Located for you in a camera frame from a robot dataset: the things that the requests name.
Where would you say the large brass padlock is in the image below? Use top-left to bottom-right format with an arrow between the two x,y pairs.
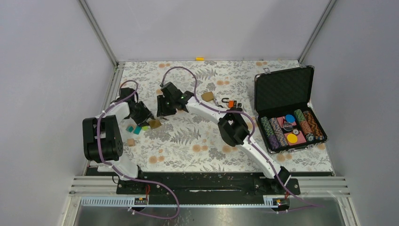
148,120 -> 162,129

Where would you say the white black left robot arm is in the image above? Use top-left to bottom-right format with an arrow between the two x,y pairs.
82,88 -> 155,194

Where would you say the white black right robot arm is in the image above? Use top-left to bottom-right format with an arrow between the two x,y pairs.
157,82 -> 291,194

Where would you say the teal long block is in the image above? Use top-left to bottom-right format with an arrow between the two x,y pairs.
133,126 -> 142,135

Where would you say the teal small block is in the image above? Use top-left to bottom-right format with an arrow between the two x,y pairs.
126,126 -> 134,132

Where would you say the wooden cube block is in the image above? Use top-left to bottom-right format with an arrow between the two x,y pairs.
127,138 -> 136,147

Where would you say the floral patterned mat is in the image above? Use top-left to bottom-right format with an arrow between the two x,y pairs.
98,60 -> 334,173

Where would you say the orange padlock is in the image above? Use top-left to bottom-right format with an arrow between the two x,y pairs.
222,97 -> 237,109

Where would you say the black keys bunch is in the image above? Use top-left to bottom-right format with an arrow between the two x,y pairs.
234,103 -> 243,111

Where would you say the black poker chip case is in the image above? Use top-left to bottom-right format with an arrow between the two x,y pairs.
255,65 -> 327,154

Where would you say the blue poker chip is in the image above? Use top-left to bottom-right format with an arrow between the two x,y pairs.
285,114 -> 295,123

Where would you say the yellow poker chip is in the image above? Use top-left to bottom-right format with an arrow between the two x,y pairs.
286,133 -> 298,145

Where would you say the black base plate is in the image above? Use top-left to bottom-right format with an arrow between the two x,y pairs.
116,172 -> 286,205

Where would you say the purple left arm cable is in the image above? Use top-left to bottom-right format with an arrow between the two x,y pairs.
96,80 -> 182,219

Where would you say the white slotted cable duct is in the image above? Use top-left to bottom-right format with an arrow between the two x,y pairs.
80,195 -> 290,209

